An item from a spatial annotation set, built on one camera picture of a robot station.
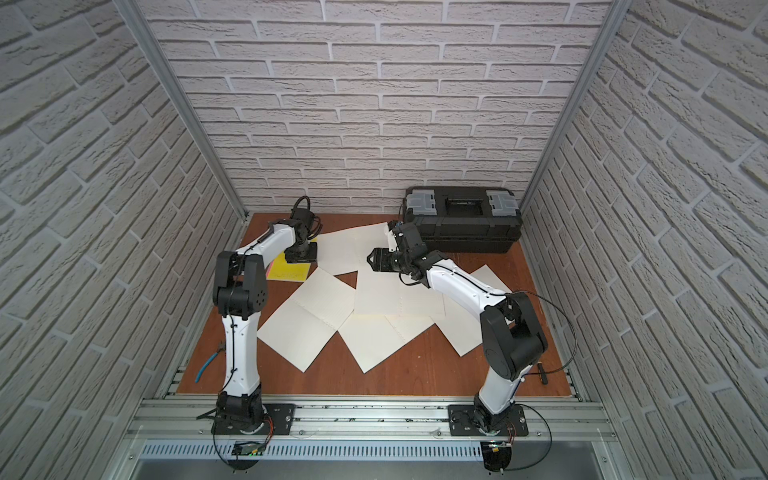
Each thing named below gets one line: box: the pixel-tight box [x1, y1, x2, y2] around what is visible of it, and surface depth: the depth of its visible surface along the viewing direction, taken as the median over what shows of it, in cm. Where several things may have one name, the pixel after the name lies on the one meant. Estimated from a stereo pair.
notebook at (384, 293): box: [355, 262, 446, 317], surface depth 96 cm
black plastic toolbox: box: [402, 187, 523, 254], surface depth 101 cm
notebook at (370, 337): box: [337, 313, 435, 373], surface depth 91 cm
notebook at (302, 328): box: [257, 267, 356, 373], surface depth 94 cm
